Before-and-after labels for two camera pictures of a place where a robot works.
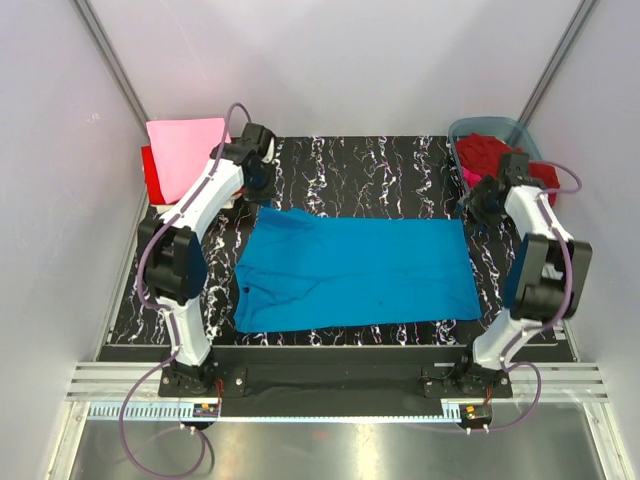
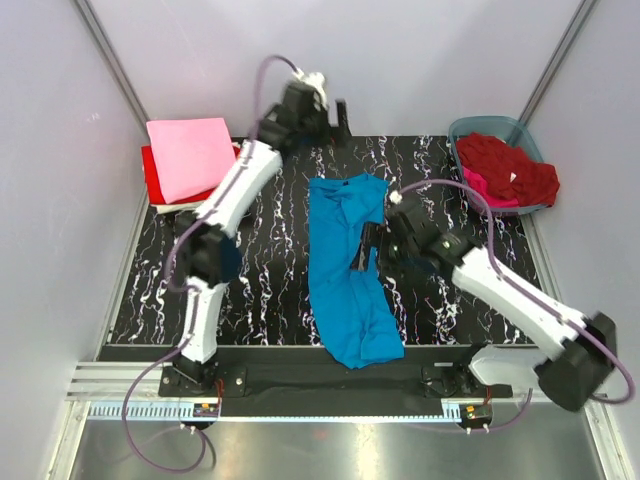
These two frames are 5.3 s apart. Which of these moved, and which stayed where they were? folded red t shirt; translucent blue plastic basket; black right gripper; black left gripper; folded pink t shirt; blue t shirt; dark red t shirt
Moved: blue t shirt; black left gripper; black right gripper
Stayed: dark red t shirt; folded pink t shirt; translucent blue plastic basket; folded red t shirt
